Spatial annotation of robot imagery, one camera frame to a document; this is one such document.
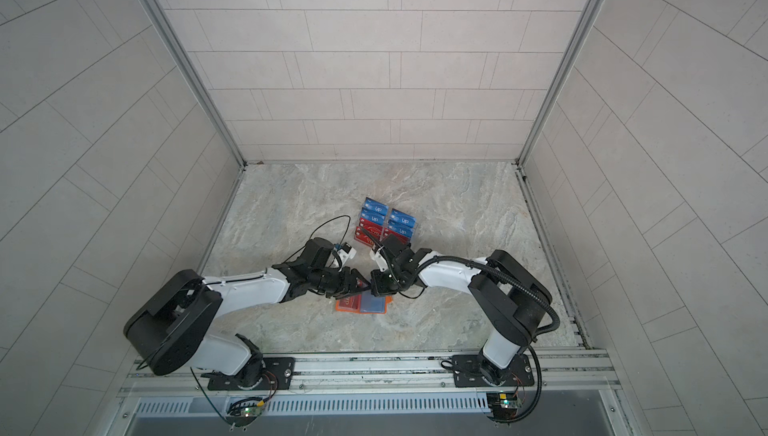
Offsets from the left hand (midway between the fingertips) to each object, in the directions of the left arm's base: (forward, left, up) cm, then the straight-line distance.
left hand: (373, 288), depth 81 cm
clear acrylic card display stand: (+18, -2, +1) cm, 18 cm away
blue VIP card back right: (+21, -7, +4) cm, 22 cm away
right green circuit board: (-26, -31, -4) cm, 41 cm away
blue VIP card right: (+17, -8, +3) cm, 19 cm away
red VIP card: (+17, +5, -2) cm, 18 cm away
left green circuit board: (-28, +27, -2) cm, 39 cm away
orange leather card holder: (-3, +2, -2) cm, 4 cm away
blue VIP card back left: (+25, 0, +4) cm, 25 cm away
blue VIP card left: (+22, +1, +2) cm, 22 cm away
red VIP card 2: (+15, -8, +1) cm, 17 cm away
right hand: (-1, +1, -3) cm, 3 cm away
